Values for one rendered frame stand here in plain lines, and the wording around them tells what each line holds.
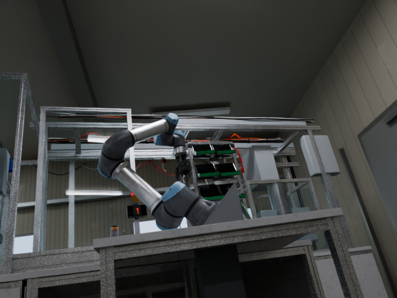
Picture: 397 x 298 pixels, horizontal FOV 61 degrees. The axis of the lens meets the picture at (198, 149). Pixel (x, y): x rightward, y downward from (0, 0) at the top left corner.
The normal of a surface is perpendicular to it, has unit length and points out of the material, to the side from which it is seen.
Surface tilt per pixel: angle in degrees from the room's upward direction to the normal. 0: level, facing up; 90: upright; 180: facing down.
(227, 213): 90
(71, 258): 90
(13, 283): 90
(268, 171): 90
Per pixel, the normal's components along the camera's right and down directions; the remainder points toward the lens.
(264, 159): 0.28, -0.45
